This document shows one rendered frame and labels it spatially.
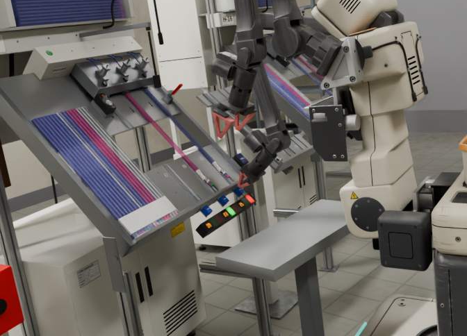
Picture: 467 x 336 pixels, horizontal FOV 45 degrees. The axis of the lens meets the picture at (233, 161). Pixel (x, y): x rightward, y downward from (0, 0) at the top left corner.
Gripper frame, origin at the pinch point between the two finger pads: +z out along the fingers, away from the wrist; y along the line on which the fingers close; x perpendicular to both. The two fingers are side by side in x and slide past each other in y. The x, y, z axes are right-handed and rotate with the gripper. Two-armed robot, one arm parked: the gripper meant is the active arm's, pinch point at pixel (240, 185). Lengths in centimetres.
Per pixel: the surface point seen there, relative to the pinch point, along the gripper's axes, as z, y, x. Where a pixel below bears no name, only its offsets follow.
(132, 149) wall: 254, -263, -159
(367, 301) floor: 29, -55, 70
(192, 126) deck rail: 3.7, -8.1, -32.0
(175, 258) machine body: 45.6, 4.3, 1.0
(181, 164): 2.8, 14.7, -18.8
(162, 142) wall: 250, -304, -152
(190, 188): 2.6, 20.2, -8.9
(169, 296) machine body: 55, 12, 11
